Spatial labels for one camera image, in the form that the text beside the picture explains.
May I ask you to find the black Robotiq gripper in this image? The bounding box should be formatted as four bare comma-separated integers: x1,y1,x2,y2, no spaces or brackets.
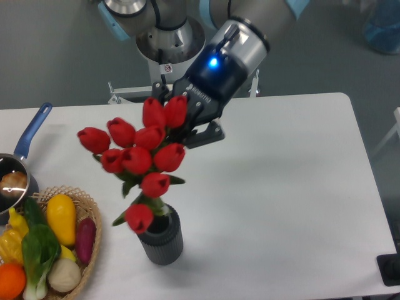
151,44,247,149

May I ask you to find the red tulip bouquet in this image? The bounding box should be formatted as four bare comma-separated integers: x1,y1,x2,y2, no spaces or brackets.
77,96,188,234

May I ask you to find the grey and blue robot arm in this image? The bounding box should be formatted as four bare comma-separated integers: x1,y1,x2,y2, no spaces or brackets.
98,1,307,148

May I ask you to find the dark grey ribbed vase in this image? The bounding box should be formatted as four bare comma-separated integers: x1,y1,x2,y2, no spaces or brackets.
138,204,184,266

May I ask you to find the purple sweet potato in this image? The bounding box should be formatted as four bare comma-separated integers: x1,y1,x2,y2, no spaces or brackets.
75,217,96,264

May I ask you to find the yellow squash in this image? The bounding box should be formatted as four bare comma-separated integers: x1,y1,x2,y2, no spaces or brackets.
46,194,76,248

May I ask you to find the browned bun in pot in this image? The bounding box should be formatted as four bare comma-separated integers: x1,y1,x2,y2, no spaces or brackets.
1,171,28,198

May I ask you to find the yellow lemon piece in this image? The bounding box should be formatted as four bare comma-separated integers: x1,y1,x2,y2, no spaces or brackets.
60,245,77,262

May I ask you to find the green bok choy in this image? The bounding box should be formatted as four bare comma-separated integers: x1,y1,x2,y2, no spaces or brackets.
22,197,61,299

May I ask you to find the small yellow pepper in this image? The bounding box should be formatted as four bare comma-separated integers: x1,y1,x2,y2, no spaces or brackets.
8,207,29,238

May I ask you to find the blue transparent container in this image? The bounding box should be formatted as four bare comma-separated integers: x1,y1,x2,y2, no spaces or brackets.
362,1,399,55

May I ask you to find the yellow bell pepper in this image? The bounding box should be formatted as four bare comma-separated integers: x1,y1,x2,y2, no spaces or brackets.
1,229,24,266

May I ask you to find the orange fruit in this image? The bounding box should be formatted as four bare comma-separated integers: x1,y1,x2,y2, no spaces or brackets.
1,263,26,299

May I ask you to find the black device at table edge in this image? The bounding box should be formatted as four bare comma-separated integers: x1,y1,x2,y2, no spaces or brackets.
376,254,399,286

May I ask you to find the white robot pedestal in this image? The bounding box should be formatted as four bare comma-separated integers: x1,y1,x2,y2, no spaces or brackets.
107,17,261,105

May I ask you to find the blue handled saucepan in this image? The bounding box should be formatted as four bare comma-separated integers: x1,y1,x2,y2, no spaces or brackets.
1,102,53,226

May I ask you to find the white furniture frame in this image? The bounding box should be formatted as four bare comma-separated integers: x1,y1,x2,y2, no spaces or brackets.
371,107,399,158

